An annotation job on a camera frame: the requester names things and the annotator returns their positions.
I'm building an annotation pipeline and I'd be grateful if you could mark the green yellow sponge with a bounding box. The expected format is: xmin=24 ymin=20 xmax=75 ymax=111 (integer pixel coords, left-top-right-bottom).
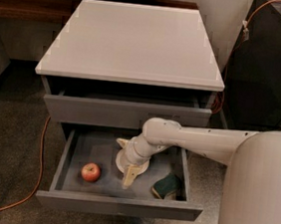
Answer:
xmin=151 ymin=173 xmax=181 ymax=199

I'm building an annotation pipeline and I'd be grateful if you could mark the white ceramic bowl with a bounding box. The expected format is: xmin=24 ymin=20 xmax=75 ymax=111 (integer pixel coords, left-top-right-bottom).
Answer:
xmin=116 ymin=149 xmax=149 ymax=174

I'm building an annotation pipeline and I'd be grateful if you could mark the dark wooden shelf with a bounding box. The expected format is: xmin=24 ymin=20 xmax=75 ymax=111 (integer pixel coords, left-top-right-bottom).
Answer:
xmin=0 ymin=0 xmax=198 ymax=24

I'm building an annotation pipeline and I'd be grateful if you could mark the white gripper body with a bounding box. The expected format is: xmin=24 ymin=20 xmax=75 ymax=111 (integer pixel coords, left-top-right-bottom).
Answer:
xmin=121 ymin=135 xmax=152 ymax=170

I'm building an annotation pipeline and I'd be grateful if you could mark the orange cable on floor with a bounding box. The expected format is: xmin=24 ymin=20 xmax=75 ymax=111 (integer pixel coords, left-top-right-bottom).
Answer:
xmin=0 ymin=111 xmax=52 ymax=224

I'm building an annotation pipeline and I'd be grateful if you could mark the grey drawer cabinet white top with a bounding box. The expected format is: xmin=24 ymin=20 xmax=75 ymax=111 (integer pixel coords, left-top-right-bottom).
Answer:
xmin=36 ymin=0 xmax=224 ymax=133

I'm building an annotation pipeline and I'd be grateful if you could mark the grey top drawer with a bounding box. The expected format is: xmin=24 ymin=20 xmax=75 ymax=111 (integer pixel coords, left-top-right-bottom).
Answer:
xmin=44 ymin=91 xmax=211 ymax=129

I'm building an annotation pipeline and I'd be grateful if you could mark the black cabinet on right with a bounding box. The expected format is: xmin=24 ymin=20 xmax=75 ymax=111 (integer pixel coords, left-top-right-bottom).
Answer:
xmin=223 ymin=0 xmax=281 ymax=131

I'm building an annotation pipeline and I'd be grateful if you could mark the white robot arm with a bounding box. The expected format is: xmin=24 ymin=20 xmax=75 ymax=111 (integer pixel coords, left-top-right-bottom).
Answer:
xmin=116 ymin=117 xmax=281 ymax=224

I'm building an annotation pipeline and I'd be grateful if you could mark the red apple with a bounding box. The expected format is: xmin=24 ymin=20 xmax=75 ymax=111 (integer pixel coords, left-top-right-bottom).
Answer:
xmin=81 ymin=162 xmax=102 ymax=182

